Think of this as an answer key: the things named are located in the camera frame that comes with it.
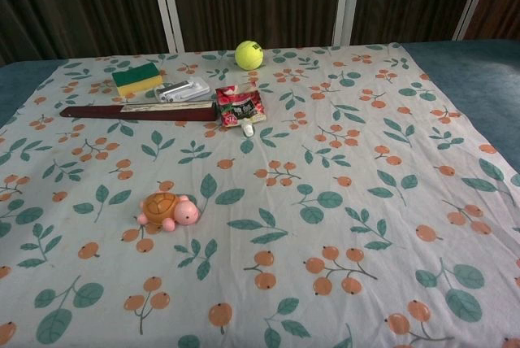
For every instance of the floral fruit print tablecloth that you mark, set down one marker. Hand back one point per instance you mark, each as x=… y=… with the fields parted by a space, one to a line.
x=284 y=201

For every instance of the yellow-green tennis ball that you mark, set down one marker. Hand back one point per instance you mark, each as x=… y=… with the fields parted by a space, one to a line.
x=249 y=55

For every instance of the pink turtle toy orange shell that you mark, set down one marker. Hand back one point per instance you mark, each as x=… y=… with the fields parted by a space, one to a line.
x=162 y=207

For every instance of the green and yellow sponge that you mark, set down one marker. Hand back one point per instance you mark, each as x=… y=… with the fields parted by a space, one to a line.
x=135 y=81

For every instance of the red drink pouch white cap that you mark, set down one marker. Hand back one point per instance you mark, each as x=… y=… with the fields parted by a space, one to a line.
x=239 y=108

